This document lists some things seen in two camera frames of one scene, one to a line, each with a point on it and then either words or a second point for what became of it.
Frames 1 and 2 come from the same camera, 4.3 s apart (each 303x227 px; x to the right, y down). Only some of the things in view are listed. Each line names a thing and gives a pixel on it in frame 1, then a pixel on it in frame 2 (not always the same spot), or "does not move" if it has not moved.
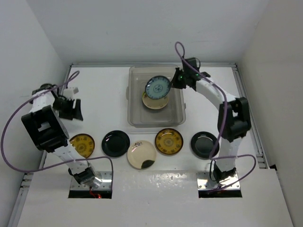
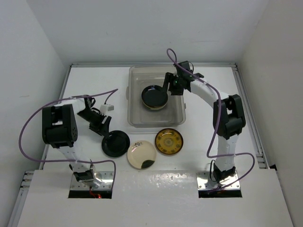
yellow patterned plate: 169,141 does not move
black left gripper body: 64,107 -> 95,119
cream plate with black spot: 141,154 does not move
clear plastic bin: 140,116 does not move
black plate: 202,144 -> 154,96
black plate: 115,143 does not move
